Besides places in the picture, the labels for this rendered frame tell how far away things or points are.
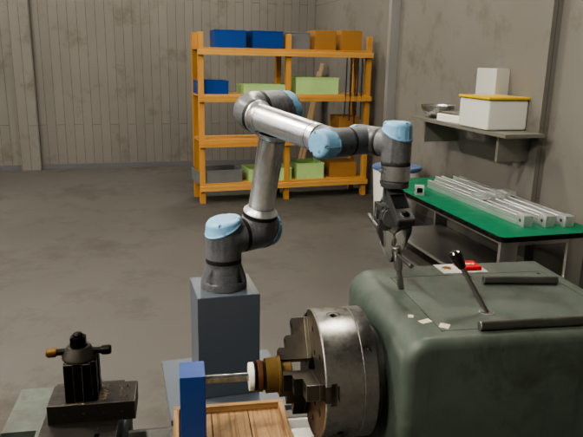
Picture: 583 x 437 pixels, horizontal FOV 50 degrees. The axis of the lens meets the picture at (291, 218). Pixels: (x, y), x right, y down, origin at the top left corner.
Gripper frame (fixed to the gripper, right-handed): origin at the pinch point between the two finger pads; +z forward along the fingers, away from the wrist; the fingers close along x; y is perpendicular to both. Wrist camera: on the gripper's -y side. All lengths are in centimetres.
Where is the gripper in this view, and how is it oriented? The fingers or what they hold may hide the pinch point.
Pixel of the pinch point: (392, 257)
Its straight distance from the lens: 164.6
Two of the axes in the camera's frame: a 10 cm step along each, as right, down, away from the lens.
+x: -9.9, 0.3, -1.7
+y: -1.7, -2.5, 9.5
